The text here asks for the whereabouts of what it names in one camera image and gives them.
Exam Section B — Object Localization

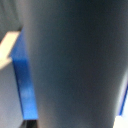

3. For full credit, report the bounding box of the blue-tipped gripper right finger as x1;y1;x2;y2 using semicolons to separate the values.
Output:
120;74;128;116

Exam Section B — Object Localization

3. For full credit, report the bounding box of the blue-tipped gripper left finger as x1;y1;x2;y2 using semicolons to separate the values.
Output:
10;28;39;122

